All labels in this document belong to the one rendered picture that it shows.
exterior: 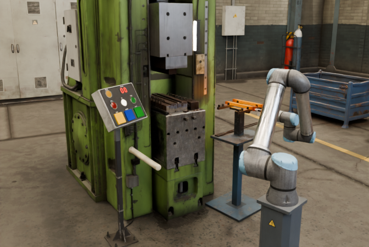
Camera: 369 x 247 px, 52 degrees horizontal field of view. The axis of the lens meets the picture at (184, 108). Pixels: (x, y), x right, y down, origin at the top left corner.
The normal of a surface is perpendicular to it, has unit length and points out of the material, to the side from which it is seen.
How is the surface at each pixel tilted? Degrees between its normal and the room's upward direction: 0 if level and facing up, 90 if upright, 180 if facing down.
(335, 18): 90
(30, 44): 90
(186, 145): 90
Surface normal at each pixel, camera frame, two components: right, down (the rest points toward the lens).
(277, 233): -0.70, 0.17
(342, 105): -0.85, 0.12
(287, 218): 0.01, 0.24
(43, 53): 0.47, 0.21
